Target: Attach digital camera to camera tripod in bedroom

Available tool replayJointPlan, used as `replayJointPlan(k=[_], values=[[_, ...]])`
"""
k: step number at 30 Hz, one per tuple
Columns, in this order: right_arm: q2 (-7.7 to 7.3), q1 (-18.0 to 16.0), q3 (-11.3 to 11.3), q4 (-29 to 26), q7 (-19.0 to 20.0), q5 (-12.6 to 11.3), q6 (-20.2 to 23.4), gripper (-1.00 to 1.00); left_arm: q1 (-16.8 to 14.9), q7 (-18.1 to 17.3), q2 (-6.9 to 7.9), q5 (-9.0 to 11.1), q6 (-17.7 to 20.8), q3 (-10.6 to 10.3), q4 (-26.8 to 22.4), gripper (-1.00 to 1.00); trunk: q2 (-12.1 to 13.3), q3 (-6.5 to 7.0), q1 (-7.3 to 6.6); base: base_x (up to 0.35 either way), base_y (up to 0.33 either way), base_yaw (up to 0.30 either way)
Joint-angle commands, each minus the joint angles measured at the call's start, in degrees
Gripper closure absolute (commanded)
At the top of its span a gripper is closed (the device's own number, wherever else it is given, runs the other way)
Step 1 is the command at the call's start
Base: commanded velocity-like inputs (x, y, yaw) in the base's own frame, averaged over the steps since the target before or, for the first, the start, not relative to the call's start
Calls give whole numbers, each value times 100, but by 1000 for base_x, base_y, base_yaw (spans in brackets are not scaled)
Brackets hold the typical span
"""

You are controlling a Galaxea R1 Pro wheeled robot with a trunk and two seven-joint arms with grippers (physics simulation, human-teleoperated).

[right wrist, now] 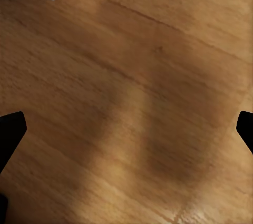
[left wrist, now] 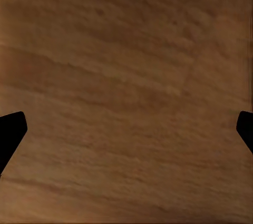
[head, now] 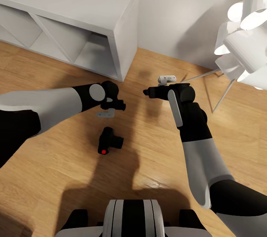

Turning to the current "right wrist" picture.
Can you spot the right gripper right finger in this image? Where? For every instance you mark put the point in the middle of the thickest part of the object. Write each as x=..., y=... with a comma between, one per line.
x=245, y=128

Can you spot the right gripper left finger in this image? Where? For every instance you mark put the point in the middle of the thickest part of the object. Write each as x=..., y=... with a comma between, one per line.
x=12, y=129

